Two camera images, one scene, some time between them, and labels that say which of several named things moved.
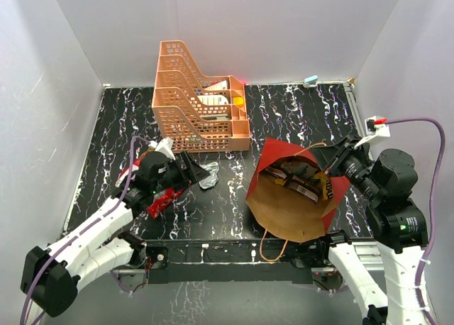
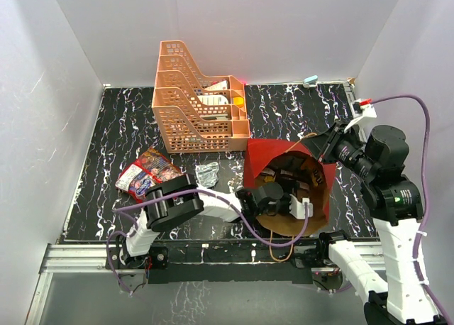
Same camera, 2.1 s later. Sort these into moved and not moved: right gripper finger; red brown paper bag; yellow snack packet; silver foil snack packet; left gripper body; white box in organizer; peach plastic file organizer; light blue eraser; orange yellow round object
Moved: red brown paper bag; right gripper finger; yellow snack packet; left gripper body
Not moved: silver foil snack packet; peach plastic file organizer; light blue eraser; orange yellow round object; white box in organizer
